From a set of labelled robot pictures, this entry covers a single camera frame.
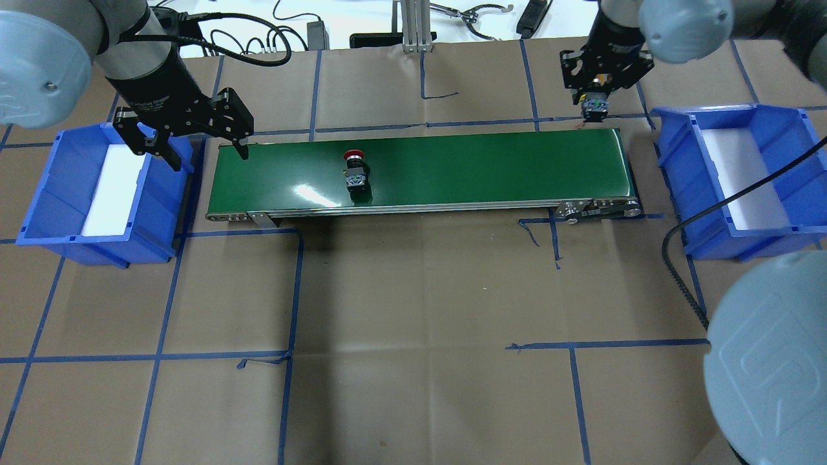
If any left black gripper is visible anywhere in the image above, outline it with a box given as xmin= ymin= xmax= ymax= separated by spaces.
xmin=103 ymin=45 xmax=255 ymax=172

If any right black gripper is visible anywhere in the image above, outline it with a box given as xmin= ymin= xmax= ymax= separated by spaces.
xmin=560 ymin=17 xmax=654 ymax=104

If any yellow push button switch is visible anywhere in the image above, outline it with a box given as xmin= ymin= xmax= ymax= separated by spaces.
xmin=579 ymin=92 xmax=611 ymax=123

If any red push button switch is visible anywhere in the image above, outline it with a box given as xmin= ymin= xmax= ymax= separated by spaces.
xmin=343 ymin=149 xmax=370 ymax=195

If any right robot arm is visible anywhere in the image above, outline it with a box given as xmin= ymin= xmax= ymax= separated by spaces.
xmin=560 ymin=1 xmax=825 ymax=464

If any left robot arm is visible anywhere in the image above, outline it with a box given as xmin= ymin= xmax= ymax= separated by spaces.
xmin=1 ymin=1 xmax=254 ymax=170

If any left blue storage bin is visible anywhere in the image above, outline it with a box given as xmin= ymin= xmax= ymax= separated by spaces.
xmin=16 ymin=123 xmax=194 ymax=268

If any blue storage bin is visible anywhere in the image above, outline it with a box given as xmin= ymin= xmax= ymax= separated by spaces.
xmin=16 ymin=123 xmax=194 ymax=268
xmin=654 ymin=104 xmax=826 ymax=262

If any green conveyor belt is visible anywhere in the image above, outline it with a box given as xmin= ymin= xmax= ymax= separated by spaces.
xmin=205 ymin=129 xmax=642 ymax=223

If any white foam pad left bin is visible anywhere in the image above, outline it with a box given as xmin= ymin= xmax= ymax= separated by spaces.
xmin=81 ymin=144 xmax=145 ymax=236

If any white foam pad bin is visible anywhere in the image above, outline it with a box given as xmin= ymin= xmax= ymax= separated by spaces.
xmin=81 ymin=144 xmax=145 ymax=236
xmin=701 ymin=127 xmax=791 ymax=231

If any right blue storage bin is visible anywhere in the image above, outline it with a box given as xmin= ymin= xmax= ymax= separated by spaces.
xmin=654 ymin=104 xmax=826 ymax=262

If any black power adapter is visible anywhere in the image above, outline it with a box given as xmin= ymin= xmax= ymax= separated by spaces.
xmin=306 ymin=20 xmax=330 ymax=51

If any white foam pad right bin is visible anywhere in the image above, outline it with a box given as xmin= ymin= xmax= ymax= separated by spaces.
xmin=701 ymin=127 xmax=791 ymax=231

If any brown paper table cover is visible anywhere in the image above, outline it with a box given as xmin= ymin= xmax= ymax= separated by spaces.
xmin=2 ymin=41 xmax=825 ymax=464

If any aluminium frame post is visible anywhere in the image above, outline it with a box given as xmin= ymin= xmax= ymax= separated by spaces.
xmin=395 ymin=1 xmax=434 ymax=54

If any black braided cable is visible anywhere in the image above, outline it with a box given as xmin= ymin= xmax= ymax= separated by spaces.
xmin=663 ymin=134 xmax=827 ymax=331

